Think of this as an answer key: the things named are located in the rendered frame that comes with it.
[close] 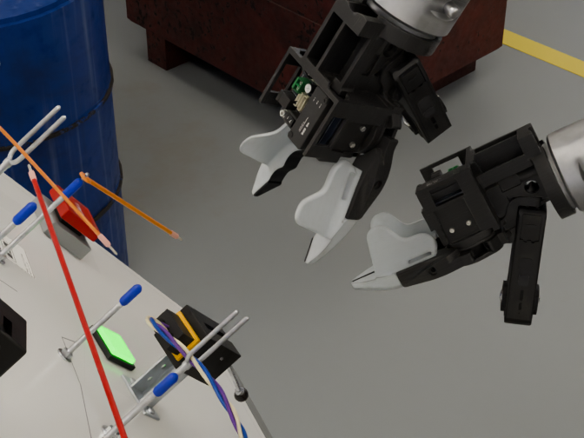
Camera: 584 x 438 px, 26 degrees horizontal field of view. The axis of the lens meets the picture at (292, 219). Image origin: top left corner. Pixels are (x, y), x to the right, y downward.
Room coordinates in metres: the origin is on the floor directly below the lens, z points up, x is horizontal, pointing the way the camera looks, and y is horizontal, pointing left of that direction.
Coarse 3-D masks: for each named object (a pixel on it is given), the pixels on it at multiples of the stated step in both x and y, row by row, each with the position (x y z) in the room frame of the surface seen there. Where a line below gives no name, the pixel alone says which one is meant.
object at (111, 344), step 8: (104, 328) 0.86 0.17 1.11; (96, 336) 0.85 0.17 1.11; (104, 336) 0.85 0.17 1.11; (112, 336) 0.86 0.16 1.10; (120, 336) 0.87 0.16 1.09; (104, 344) 0.84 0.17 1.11; (112, 344) 0.84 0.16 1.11; (120, 344) 0.86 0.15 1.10; (104, 352) 0.83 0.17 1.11; (112, 352) 0.83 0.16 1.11; (120, 352) 0.84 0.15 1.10; (128, 352) 0.85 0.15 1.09; (112, 360) 0.83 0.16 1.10; (120, 360) 0.84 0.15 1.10; (128, 360) 0.84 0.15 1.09; (128, 368) 0.84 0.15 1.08
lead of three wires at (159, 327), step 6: (150, 318) 0.77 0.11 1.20; (150, 324) 0.76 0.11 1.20; (156, 324) 0.75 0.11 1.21; (162, 324) 0.79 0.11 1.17; (156, 330) 0.75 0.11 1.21; (162, 330) 0.75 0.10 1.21; (168, 330) 0.80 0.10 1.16; (162, 336) 0.74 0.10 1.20; (168, 336) 0.74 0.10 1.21; (174, 342) 0.73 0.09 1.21; (180, 342) 0.73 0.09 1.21; (180, 348) 0.73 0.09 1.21; (186, 348) 0.73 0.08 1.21; (186, 354) 0.72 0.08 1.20
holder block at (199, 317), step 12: (192, 312) 0.83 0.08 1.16; (192, 324) 0.82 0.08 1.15; (204, 324) 0.82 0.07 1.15; (216, 324) 0.85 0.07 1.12; (156, 336) 0.82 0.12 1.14; (204, 336) 0.80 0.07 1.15; (216, 336) 0.82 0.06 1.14; (204, 348) 0.80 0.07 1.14; (216, 348) 0.81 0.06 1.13; (228, 348) 0.81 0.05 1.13; (180, 360) 0.79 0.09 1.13; (204, 360) 0.80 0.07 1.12; (216, 360) 0.81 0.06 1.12; (228, 360) 0.82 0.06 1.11; (192, 372) 0.80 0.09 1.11; (216, 372) 0.81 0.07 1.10
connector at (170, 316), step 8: (168, 312) 0.81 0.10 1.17; (160, 320) 0.81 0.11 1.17; (168, 320) 0.81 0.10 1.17; (176, 320) 0.81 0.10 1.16; (168, 328) 0.80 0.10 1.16; (176, 328) 0.80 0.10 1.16; (184, 328) 0.80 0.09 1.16; (160, 336) 0.80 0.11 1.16; (176, 336) 0.79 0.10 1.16; (184, 336) 0.79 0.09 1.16; (192, 336) 0.80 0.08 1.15; (168, 344) 0.79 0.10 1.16; (184, 344) 0.79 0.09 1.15; (176, 352) 0.79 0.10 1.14
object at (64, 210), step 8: (56, 192) 1.04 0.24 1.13; (72, 200) 1.05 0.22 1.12; (56, 208) 1.02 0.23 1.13; (64, 208) 1.02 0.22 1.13; (80, 208) 1.04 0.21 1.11; (64, 216) 1.01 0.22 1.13; (72, 216) 1.01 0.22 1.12; (88, 216) 1.04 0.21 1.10; (64, 224) 1.02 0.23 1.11; (72, 224) 1.01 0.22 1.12; (80, 224) 1.01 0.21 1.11; (80, 232) 1.02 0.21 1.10; (88, 232) 1.02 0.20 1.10
